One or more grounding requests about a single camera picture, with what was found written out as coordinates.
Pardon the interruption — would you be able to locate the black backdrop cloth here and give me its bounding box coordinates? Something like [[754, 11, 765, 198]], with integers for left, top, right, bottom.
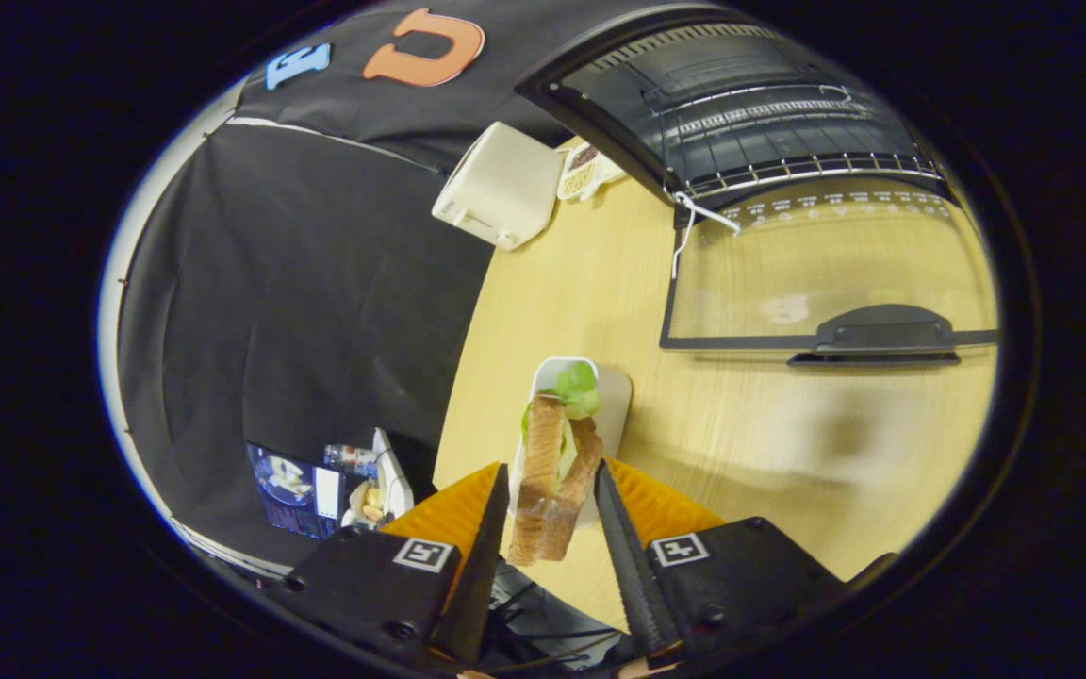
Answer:
[[114, 0, 695, 567]]

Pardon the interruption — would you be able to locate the small white divided dish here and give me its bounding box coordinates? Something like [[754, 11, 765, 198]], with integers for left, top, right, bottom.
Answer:
[[556, 141, 627, 203]]

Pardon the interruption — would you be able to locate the toast sandwich with lettuce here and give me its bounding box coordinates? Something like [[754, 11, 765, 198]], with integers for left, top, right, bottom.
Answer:
[[507, 361, 604, 567]]

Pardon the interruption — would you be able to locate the white open bag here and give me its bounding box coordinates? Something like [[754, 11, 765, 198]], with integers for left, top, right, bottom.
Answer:
[[345, 429, 415, 529]]

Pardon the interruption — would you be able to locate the black toaster oven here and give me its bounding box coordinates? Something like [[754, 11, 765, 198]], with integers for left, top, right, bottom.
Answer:
[[515, 5, 1001, 367]]

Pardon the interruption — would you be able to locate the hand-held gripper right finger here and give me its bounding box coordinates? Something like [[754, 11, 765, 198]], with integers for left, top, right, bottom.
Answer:
[[594, 458, 850, 659]]

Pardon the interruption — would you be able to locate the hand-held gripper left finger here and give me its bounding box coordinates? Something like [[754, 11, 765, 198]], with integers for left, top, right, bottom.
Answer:
[[265, 462, 512, 666]]

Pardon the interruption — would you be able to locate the small plastic bottle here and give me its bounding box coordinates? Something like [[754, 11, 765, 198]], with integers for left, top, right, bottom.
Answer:
[[324, 443, 379, 471]]

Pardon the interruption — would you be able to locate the white plate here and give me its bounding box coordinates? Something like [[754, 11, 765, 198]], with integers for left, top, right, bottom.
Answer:
[[508, 356, 634, 529]]

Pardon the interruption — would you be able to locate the white bread toaster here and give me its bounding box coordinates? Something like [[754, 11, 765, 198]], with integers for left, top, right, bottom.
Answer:
[[431, 121, 566, 252]]

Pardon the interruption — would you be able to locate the blue printed box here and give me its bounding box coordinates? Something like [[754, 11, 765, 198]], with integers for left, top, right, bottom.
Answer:
[[246, 441, 346, 540]]

